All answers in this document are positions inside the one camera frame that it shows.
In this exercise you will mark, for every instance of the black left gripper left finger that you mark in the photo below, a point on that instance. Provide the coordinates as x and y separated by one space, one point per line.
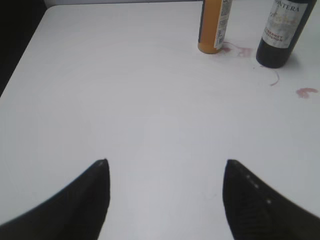
77 212

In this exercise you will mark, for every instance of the dark red wine bottle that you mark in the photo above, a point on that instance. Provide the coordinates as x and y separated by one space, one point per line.
284 25

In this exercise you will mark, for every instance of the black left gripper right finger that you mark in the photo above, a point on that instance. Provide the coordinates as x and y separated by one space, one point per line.
255 211

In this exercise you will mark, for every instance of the orange juice bottle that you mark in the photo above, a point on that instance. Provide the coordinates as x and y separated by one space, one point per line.
213 25

